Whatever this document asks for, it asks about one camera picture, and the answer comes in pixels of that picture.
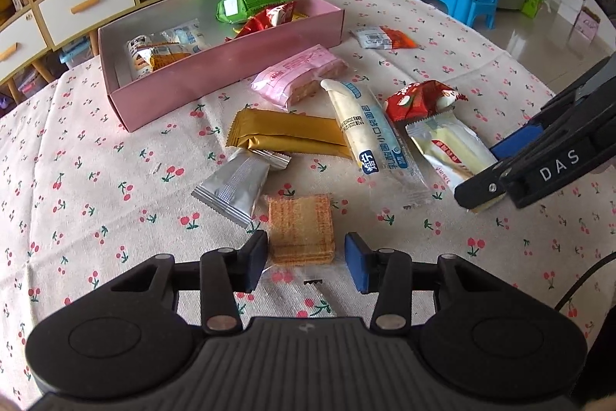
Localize small clear storage bin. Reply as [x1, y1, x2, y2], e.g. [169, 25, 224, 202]
[13, 67, 55, 100]

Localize pale cookie print packet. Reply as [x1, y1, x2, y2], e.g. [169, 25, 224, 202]
[126, 34, 193, 79]

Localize silver snack packet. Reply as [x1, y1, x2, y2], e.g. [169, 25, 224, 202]
[191, 148, 293, 229]

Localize red snack packet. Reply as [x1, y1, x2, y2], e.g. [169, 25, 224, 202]
[234, 2, 296, 39]
[384, 80, 469, 124]

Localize clear waffle biscuit pack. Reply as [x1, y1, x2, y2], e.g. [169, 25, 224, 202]
[260, 193, 347, 289]

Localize pink cardboard box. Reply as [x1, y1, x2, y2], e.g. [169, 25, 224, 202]
[97, 0, 346, 133]

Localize white cabinet drawer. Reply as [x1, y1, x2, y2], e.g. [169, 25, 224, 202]
[38, 0, 136, 48]
[0, 13, 49, 79]

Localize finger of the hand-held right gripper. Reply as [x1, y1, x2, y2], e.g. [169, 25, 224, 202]
[488, 55, 616, 162]
[455, 158, 513, 213]

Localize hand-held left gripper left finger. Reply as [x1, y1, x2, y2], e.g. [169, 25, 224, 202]
[103, 230, 268, 336]

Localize white blue snack packet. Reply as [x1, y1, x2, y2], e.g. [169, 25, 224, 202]
[161, 18, 213, 54]

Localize gold snack packet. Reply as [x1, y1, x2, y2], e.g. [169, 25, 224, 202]
[225, 107, 354, 160]

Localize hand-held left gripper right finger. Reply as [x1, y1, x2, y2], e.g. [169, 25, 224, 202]
[344, 233, 508, 336]

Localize black cable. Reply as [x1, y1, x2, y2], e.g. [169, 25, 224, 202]
[553, 256, 616, 310]

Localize cream snack packet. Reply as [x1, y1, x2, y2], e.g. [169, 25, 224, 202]
[405, 111, 506, 215]

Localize green snack packet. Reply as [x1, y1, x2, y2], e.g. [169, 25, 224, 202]
[215, 0, 294, 24]

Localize pink wafer packet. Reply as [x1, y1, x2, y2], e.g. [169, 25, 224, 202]
[251, 45, 350, 112]

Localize orange white sachet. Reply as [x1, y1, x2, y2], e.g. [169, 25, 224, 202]
[350, 26, 418, 50]

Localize blue lid storage bin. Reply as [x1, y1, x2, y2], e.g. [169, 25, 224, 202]
[59, 36, 104, 70]

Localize long white bread packet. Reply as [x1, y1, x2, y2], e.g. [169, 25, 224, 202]
[320, 78, 431, 207]

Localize stacked pale boxes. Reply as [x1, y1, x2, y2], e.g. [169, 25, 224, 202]
[561, 0, 602, 42]

